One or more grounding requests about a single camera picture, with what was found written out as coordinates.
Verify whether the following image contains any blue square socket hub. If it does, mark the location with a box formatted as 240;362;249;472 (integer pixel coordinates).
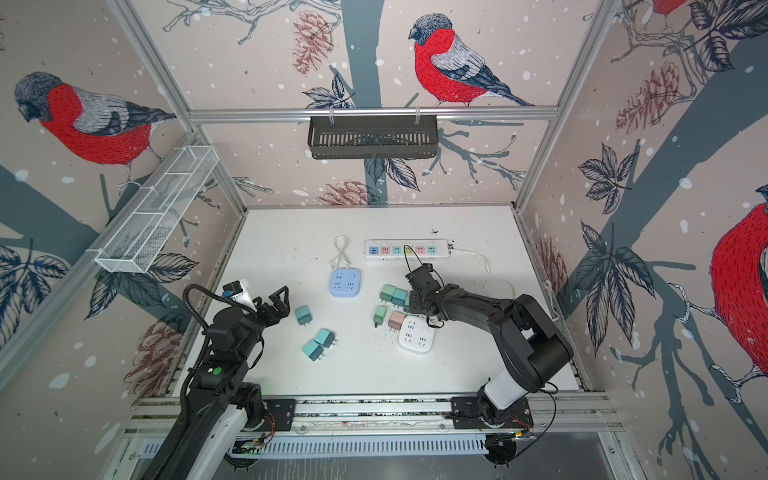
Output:
329;267;361;298

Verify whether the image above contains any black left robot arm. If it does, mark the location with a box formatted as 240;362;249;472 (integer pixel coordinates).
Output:
142;280;291;479

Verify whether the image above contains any light green plug adapter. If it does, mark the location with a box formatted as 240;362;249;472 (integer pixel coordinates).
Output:
373;305;388;328

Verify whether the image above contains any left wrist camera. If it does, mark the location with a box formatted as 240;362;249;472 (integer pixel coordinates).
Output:
222;280;253;306

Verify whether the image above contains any black hanging wire basket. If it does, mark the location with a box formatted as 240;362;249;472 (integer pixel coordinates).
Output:
307;115;439;160

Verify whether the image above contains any white square socket hub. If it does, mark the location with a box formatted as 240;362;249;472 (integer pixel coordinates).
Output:
398;315;435;355

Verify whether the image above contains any white blue hub cable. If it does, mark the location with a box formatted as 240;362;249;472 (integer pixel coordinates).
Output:
328;234;354;270

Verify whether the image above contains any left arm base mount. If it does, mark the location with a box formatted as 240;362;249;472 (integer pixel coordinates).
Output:
211;397;298;434

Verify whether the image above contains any pink plug adapter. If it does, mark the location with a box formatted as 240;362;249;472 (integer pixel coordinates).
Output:
388;310;406;331

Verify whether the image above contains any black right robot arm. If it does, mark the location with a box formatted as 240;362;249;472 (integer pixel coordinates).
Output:
406;263;573;427

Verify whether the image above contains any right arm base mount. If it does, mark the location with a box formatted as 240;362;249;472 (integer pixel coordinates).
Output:
445;395;534;430

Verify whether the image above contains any white multicolour power strip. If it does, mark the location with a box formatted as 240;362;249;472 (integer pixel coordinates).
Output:
363;239;450;261

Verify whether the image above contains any white wire mesh shelf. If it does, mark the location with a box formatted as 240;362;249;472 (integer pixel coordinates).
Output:
95;145;219;273

